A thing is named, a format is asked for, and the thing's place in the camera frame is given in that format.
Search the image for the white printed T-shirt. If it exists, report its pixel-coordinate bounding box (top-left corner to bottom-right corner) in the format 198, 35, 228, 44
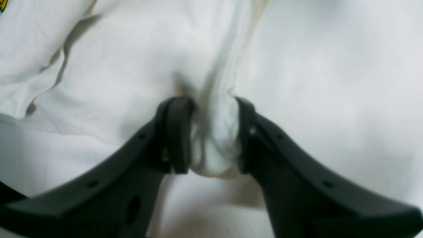
0, 0, 271, 238

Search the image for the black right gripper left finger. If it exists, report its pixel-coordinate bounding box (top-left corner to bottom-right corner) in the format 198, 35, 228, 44
1, 97, 194, 238

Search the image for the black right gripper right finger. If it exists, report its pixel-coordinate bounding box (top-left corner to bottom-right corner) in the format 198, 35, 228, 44
236, 98, 422, 238

